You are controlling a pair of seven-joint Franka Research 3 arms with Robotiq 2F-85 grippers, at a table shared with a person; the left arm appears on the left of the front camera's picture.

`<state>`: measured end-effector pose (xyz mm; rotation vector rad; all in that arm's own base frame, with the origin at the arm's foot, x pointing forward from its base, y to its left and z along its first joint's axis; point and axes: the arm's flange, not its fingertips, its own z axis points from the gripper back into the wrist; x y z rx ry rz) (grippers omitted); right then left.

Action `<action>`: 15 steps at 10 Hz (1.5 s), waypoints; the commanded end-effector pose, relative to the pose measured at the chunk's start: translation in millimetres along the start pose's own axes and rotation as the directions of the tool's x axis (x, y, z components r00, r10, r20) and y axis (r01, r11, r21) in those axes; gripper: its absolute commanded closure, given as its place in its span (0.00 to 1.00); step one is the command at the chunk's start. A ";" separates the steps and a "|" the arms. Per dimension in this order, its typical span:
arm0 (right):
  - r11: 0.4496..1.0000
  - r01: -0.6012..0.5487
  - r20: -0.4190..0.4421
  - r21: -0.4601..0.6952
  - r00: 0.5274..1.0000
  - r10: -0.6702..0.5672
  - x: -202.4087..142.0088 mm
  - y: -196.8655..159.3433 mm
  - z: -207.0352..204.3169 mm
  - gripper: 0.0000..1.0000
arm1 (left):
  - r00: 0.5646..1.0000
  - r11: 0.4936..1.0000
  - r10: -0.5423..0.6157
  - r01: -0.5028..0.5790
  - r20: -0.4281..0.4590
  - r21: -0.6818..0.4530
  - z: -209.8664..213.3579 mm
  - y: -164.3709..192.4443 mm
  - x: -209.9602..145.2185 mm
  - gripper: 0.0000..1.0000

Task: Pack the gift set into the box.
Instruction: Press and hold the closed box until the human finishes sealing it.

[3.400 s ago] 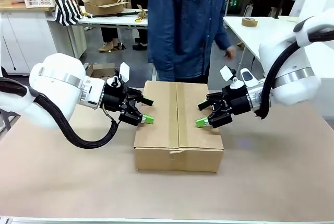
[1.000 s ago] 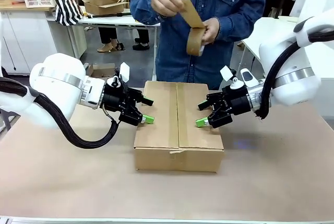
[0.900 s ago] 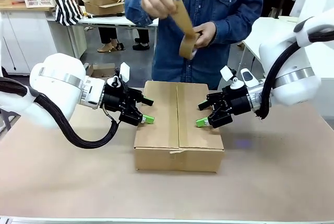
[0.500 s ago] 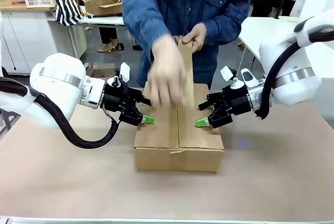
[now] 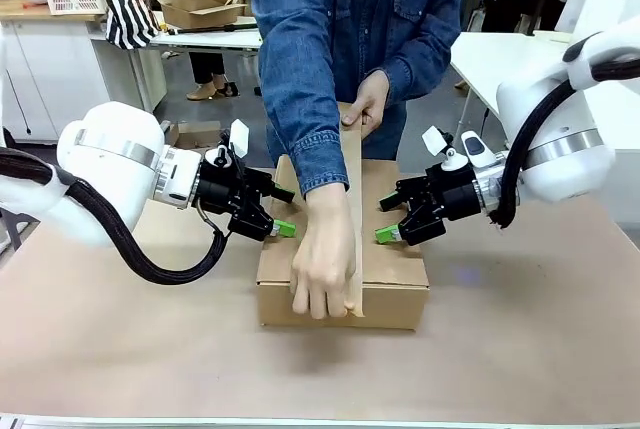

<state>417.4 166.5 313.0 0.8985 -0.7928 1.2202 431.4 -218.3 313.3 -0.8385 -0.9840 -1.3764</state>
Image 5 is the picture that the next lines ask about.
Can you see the flat cardboard on floor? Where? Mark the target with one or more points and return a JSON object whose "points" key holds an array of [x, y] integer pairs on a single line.
{"points": [[195, 134]]}

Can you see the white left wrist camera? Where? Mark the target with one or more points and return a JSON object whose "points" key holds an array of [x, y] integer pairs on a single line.
{"points": [[240, 136]]}

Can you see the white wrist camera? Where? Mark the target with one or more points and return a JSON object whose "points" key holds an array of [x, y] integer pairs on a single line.
{"points": [[240, 136], [436, 140]]}

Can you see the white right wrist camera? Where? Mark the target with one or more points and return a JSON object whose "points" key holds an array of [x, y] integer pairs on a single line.
{"points": [[436, 140]]}

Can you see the person in denim shirt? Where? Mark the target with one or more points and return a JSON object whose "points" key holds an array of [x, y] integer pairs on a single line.
{"points": [[360, 9]]}

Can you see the black white striped bag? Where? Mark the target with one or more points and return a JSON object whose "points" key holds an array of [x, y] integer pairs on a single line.
{"points": [[127, 14]]}

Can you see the person's left hand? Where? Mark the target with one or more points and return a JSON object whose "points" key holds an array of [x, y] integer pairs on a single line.
{"points": [[375, 99]]}

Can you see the wooden counter top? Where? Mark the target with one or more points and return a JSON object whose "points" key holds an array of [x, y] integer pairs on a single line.
{"points": [[30, 13]]}

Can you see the white folding table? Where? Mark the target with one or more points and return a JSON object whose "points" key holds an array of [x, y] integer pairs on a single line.
{"points": [[215, 39]]}

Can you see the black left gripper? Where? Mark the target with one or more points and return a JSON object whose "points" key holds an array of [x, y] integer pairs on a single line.
{"points": [[235, 199]]}

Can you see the brown packing tape strip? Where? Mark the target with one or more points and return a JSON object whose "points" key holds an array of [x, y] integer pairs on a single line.
{"points": [[353, 169]]}

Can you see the large brown cardboard box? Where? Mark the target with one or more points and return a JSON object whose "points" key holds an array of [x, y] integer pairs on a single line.
{"points": [[390, 259]]}

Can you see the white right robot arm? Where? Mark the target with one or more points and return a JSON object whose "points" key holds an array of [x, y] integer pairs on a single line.
{"points": [[555, 149]]}

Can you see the person's right hand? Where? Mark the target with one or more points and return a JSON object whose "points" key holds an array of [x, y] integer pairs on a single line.
{"points": [[325, 259]]}

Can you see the person's right forearm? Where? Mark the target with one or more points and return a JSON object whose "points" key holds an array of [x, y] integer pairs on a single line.
{"points": [[305, 119]]}

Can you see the black tripod pole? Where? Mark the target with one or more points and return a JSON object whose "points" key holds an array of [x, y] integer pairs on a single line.
{"points": [[215, 28]]}

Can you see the white side table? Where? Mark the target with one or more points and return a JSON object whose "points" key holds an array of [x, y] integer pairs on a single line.
{"points": [[475, 69]]}

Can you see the small open cardboard carton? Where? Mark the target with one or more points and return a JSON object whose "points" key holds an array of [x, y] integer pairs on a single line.
{"points": [[200, 4]]}

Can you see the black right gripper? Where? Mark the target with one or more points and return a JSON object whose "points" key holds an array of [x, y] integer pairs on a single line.
{"points": [[440, 204]]}

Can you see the bystander in red top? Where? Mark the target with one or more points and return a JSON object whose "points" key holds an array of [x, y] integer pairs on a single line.
{"points": [[205, 69]]}

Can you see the person's left forearm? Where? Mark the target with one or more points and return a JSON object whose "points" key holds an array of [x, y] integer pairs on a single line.
{"points": [[425, 64]]}

